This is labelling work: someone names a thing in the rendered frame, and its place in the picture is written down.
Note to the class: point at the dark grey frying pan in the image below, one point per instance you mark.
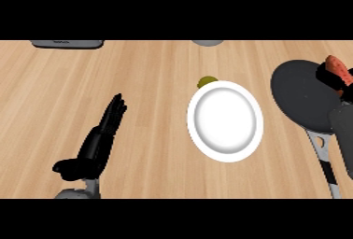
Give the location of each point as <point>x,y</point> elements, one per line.
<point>299,96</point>

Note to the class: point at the grey round object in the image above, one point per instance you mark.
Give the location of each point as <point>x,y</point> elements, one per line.
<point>206,42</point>

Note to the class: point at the red-orange sweet potato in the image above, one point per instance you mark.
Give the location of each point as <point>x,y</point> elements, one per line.
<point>336,67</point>

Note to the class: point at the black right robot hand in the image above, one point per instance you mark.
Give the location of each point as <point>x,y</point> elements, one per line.
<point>330,79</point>

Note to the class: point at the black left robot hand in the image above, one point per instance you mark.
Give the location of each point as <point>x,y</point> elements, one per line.
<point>99,140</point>

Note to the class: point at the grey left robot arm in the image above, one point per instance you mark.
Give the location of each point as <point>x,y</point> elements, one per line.
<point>82,192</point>

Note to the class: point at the flat dark grey appliance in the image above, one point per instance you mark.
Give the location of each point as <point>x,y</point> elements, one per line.
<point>68,44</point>

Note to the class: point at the white round plate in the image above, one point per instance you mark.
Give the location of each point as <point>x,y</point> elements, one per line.
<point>224,121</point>

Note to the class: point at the olive green round vegetable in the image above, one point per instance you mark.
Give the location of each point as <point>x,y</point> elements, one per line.
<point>206,81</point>

